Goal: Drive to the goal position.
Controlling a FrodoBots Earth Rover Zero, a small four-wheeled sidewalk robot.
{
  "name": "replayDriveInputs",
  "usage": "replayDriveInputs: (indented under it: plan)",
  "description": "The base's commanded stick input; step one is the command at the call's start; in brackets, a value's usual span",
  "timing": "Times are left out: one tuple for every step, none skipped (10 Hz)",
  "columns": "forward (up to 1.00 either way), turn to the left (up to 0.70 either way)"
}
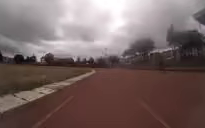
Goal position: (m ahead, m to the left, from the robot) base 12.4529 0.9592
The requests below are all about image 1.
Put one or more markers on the row of distant trees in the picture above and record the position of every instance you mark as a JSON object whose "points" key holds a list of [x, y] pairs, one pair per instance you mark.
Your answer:
{"points": [[50, 59]]}

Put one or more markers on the large dark tree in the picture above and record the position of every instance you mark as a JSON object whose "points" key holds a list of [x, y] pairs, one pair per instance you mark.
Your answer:
{"points": [[141, 45]]}

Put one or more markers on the light pole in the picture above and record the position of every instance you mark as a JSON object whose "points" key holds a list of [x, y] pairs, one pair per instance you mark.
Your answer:
{"points": [[105, 52]]}

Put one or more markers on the dry grass field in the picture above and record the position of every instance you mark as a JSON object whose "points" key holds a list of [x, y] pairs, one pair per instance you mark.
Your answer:
{"points": [[20, 77]]}

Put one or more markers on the red running track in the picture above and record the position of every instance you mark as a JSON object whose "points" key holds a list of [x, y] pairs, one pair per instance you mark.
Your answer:
{"points": [[113, 96]]}

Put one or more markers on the pale concrete kerb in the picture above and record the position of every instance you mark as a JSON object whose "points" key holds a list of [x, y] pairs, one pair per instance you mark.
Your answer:
{"points": [[26, 95]]}

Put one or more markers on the long pale building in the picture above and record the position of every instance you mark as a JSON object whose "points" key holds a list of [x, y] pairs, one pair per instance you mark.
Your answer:
{"points": [[156, 56]]}

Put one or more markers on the tall dark tree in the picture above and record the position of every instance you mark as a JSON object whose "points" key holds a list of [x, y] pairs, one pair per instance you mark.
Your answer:
{"points": [[186, 39]]}

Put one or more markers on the low distant building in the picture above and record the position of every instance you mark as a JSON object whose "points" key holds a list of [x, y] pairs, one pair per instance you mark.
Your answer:
{"points": [[64, 60]]}

